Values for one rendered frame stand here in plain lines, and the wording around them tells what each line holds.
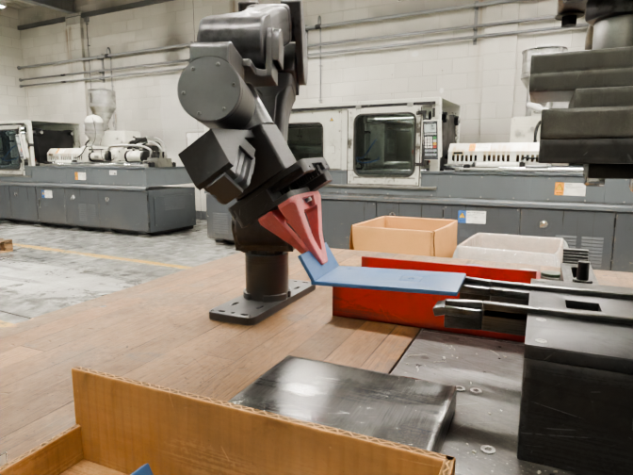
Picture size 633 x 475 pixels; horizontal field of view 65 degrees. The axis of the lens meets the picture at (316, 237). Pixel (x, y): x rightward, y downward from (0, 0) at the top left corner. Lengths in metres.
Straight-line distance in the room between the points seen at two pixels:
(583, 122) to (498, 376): 0.26
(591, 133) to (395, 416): 0.24
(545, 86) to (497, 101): 6.52
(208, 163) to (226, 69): 0.08
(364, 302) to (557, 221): 4.34
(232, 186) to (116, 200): 7.20
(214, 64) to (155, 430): 0.30
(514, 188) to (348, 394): 4.57
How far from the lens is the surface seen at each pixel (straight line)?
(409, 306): 0.63
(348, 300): 0.65
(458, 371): 0.52
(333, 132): 5.48
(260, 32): 0.54
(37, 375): 0.57
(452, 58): 7.18
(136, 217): 7.37
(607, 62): 0.41
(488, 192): 4.97
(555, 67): 0.41
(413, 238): 2.71
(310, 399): 0.41
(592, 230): 4.94
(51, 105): 12.16
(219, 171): 0.44
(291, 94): 0.77
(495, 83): 6.95
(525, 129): 5.52
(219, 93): 0.45
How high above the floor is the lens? 1.11
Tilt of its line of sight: 9 degrees down
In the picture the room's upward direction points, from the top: straight up
